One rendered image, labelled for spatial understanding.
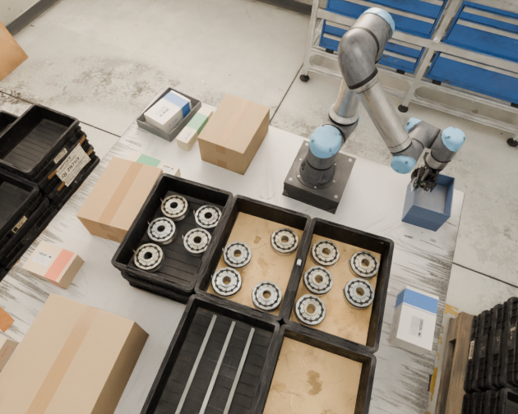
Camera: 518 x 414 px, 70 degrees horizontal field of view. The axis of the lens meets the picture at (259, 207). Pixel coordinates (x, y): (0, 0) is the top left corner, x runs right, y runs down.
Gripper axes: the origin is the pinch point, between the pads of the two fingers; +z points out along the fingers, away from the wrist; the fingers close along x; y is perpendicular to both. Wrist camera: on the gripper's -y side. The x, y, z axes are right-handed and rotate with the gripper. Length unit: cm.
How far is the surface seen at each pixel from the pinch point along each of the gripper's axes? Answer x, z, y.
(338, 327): -17, -1, 67
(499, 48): 39, 16, -138
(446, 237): 19.3, 12.3, 11.1
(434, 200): 10.0, 4.9, -0.2
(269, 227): -51, -1, 40
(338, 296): -19, -1, 57
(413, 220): 4.0, 9.0, 9.9
